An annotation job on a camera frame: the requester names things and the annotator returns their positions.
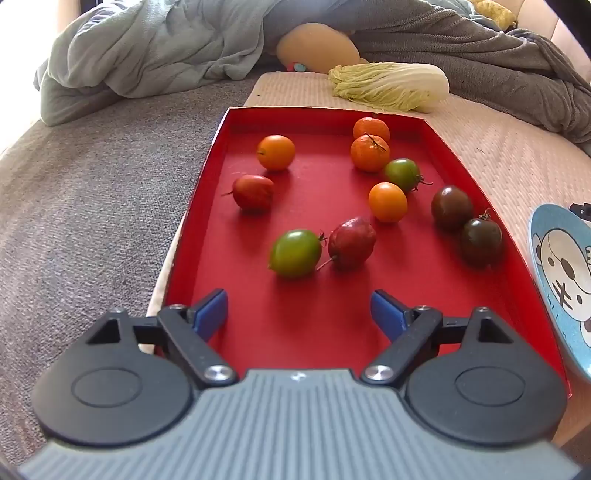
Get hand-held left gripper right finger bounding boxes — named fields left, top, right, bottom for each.
left=361, top=290, right=515, bottom=387

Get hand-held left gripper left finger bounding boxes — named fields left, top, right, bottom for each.
left=86, top=289, right=239, bottom=389

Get red cardboard box lid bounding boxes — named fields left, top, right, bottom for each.
left=154, top=107, right=573, bottom=398

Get red tomato centre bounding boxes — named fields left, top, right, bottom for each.
left=317, top=217, right=378, bottom=271

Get red tomato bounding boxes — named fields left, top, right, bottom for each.
left=222, top=174, right=275, bottom=213
left=317, top=217, right=378, bottom=271

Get green tomato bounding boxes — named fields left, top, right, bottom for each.
left=384, top=158, right=434, bottom=192
left=269, top=229, right=327, bottom=278

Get dark purple tomato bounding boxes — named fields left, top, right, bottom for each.
left=431, top=185, right=474, bottom=232
left=460, top=209, right=503, bottom=269

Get red tomato left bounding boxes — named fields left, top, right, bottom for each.
left=222, top=174, right=275, bottom=213

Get orange tomato with stem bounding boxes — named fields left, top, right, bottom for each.
left=350, top=134, right=391, bottom=173

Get blue cartoon plate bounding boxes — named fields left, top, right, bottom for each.
left=527, top=203, right=591, bottom=380

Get orange tomato rear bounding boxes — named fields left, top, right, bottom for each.
left=353, top=117, right=391, bottom=142

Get napa cabbage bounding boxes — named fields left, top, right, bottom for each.
left=328, top=62, right=450, bottom=112

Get grey-green blanket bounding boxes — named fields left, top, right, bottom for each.
left=34, top=0, right=301, bottom=127

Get dark grey blanket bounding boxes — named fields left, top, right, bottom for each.
left=263, top=0, right=591, bottom=155

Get beige plush toy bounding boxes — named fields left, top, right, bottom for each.
left=276, top=24, right=370, bottom=75

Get yellow cloth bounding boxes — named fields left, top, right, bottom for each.
left=471, top=0, right=519, bottom=32

